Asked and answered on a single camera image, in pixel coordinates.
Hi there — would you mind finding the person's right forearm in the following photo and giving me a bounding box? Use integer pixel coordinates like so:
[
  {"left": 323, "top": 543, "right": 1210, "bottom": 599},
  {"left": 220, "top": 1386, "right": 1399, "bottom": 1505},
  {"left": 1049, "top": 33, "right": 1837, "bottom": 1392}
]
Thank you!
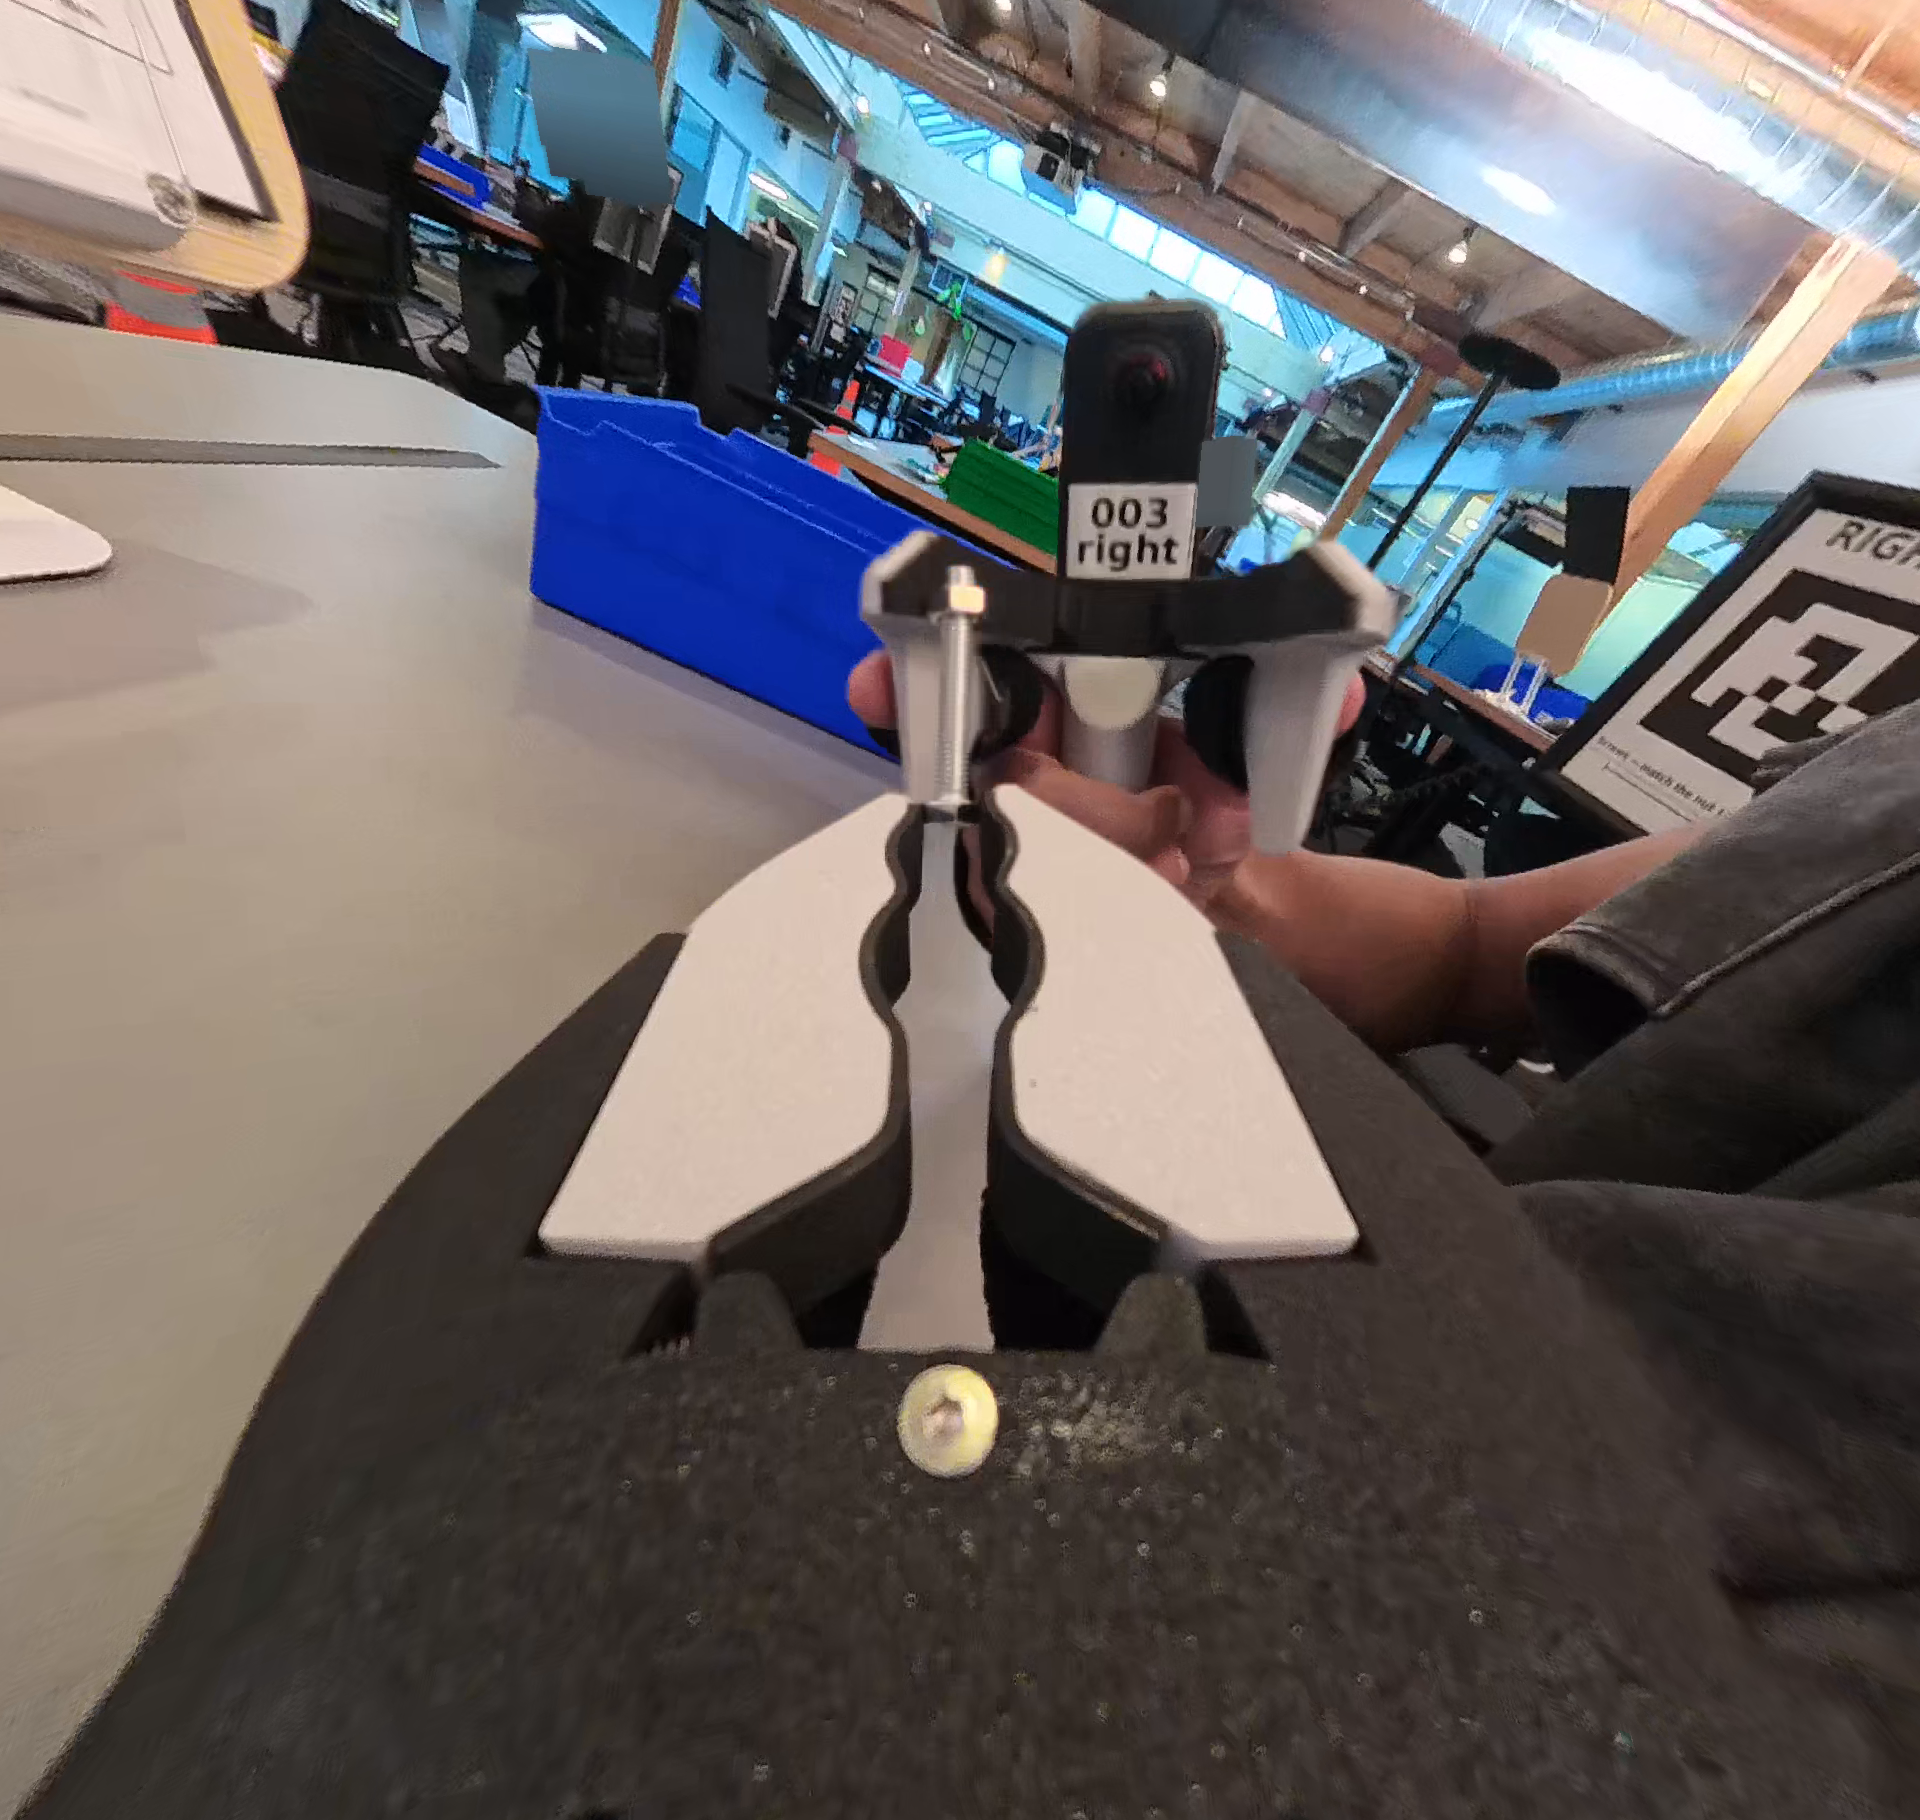
[{"left": 1243, "top": 821, "right": 1722, "bottom": 1060}]

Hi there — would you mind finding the framed marker poster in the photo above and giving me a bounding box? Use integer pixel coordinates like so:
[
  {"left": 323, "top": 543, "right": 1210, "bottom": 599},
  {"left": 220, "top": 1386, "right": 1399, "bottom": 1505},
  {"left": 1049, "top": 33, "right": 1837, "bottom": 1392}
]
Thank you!
[{"left": 1543, "top": 470, "right": 1920, "bottom": 842}]

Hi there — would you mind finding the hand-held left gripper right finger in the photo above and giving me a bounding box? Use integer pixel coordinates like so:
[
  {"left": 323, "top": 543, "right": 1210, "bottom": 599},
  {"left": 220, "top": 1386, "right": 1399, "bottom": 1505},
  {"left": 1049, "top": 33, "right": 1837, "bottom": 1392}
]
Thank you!
[{"left": 979, "top": 788, "right": 1363, "bottom": 1350}]

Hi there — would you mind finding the blue plastic bin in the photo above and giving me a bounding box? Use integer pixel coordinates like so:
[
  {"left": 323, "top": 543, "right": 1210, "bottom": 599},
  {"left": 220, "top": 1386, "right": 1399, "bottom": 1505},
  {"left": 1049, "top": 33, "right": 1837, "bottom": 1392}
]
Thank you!
[{"left": 531, "top": 383, "right": 1025, "bottom": 761}]

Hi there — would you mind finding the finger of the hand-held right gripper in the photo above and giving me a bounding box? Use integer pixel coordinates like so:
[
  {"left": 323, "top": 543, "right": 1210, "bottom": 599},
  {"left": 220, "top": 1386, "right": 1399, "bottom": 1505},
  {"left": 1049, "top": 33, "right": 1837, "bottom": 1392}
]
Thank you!
[
  {"left": 857, "top": 530, "right": 966, "bottom": 801},
  {"left": 1181, "top": 543, "right": 1399, "bottom": 860}
]

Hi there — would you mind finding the printed instruction sheet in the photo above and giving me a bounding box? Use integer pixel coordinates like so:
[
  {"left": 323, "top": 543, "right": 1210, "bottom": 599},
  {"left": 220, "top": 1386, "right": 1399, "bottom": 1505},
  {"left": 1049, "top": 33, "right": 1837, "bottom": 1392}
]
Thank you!
[{"left": 0, "top": 0, "right": 282, "bottom": 225}]

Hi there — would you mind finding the black floor lamp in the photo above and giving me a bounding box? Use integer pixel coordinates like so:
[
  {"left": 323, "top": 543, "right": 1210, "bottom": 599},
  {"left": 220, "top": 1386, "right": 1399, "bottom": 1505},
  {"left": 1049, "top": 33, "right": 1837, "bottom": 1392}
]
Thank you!
[{"left": 1356, "top": 334, "right": 1566, "bottom": 579}]

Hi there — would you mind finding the wooden background table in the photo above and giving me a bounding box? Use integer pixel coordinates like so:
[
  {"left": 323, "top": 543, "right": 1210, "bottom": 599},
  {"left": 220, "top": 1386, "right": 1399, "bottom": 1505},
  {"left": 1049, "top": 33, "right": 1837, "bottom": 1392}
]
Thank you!
[{"left": 815, "top": 431, "right": 1061, "bottom": 578}]

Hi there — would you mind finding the black office chair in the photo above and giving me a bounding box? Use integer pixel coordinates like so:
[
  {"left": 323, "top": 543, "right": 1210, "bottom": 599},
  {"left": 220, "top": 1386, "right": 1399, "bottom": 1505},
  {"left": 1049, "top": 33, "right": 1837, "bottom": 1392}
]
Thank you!
[
  {"left": 695, "top": 213, "right": 860, "bottom": 459},
  {"left": 275, "top": 0, "right": 455, "bottom": 356}
]

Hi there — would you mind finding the green plastic crate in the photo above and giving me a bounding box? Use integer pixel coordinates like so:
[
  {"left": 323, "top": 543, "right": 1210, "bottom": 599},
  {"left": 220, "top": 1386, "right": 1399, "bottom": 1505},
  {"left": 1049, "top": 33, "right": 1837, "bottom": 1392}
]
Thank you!
[{"left": 943, "top": 436, "right": 1070, "bottom": 551}]

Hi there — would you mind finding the grey desk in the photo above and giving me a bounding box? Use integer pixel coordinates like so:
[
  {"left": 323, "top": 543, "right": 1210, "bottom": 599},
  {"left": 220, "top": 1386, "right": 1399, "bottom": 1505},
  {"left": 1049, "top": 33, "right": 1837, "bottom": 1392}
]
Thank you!
[{"left": 0, "top": 311, "right": 906, "bottom": 1761}]

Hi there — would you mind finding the short silver bolt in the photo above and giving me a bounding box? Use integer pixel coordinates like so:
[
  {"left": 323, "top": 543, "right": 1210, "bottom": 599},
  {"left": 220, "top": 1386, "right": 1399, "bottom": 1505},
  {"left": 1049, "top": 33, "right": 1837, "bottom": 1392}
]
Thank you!
[{"left": 925, "top": 615, "right": 992, "bottom": 821}]

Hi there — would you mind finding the person's right hand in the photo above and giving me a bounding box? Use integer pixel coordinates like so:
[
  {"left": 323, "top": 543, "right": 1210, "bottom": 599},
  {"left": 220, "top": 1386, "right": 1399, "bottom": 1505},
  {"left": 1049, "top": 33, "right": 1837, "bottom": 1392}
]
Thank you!
[{"left": 846, "top": 646, "right": 1369, "bottom": 925}]

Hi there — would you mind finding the orange traffic cone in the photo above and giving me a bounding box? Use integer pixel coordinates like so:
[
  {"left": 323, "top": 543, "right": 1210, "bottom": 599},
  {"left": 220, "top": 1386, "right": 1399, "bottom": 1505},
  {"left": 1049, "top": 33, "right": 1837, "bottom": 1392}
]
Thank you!
[{"left": 104, "top": 273, "right": 221, "bottom": 345}]

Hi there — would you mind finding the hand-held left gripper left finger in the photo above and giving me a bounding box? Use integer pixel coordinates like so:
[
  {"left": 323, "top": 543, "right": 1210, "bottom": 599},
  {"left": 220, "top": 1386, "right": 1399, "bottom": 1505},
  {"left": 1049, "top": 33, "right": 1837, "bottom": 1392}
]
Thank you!
[{"left": 536, "top": 788, "right": 922, "bottom": 1350}]

